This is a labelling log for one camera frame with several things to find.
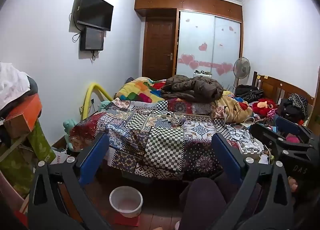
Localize red plush toy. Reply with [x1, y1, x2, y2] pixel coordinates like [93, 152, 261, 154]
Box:
[251, 99, 278, 117]

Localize orange cardboard box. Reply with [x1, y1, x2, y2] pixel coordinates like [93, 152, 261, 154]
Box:
[4, 94, 42, 133]

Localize colourful block quilt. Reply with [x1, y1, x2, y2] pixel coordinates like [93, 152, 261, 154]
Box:
[115, 77, 165, 103]

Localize wooden overhead cabinet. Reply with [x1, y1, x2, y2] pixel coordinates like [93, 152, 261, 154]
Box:
[134, 0, 243, 23]

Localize white cables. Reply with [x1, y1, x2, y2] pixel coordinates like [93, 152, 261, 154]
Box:
[225, 117, 256, 143]

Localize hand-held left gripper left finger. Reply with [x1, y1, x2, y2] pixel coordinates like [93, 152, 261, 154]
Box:
[27, 132, 118, 230]

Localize person's leg dark trousers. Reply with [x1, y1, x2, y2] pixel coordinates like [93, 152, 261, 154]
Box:
[178, 177, 240, 230]

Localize wire bundle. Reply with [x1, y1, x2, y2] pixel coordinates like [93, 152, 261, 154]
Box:
[170, 115, 185, 127]

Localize small black wall monitor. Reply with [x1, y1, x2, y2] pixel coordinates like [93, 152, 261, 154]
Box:
[80, 27, 105, 51]

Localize black bag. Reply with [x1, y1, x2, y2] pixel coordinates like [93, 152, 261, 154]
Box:
[277, 94, 308, 123]

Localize black striped clothes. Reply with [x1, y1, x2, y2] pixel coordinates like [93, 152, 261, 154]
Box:
[235, 85, 264, 103]

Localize brown wooden door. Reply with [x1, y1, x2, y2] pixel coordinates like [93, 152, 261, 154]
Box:
[142, 16, 177, 81]

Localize pink heart stickers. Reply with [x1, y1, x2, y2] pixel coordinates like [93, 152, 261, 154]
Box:
[178, 18, 237, 77]

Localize black wall television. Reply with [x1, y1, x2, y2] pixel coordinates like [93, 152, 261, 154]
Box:
[77, 0, 114, 32]

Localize white cloth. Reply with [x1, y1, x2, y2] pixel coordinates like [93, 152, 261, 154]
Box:
[0, 62, 32, 108]

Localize frosted sliding wardrobe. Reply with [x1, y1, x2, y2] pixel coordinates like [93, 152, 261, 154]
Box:
[176, 10, 242, 91]

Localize red floor mat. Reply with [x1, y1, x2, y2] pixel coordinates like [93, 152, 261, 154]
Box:
[114, 216, 142, 227]

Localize person's right hand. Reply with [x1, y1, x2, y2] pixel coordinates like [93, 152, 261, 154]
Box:
[287, 177, 300, 194]

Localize beige plush blanket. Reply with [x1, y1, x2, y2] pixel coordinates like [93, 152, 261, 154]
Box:
[215, 92, 253, 123]

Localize brown padded jacket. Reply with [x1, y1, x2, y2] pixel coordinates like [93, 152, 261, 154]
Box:
[161, 75, 224, 103]

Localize yellow foam tube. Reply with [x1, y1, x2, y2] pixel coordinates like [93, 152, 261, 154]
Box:
[80, 82, 113, 120]

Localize white power strip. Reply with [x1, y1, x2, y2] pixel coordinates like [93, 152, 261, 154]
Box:
[237, 139, 263, 161]

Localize green patterned bag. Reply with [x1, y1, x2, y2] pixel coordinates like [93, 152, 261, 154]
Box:
[0, 117, 57, 195]

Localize wooden bed headboard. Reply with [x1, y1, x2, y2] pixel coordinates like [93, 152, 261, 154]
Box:
[251, 71, 315, 125]

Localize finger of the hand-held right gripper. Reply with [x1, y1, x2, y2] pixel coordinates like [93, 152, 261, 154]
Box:
[249, 122, 315, 163]
[275, 116, 317, 143]

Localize white plastic basin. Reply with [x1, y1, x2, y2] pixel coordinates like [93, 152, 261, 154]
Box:
[109, 186, 144, 218]

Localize teal plastic toy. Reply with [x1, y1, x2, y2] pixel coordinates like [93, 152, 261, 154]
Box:
[62, 119, 78, 149]

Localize patchwork printed blanket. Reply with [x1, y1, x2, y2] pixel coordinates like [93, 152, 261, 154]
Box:
[69, 98, 253, 180]

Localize dark grey cushion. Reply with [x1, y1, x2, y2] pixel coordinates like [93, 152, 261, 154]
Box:
[26, 76, 39, 97]

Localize white red-printed plastic bag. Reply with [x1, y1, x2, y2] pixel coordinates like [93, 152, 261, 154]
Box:
[50, 146, 69, 165]

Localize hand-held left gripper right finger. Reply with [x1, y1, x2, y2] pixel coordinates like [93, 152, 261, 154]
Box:
[211, 133, 294, 230]

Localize standing fan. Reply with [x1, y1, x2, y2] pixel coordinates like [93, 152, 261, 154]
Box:
[233, 57, 251, 91]

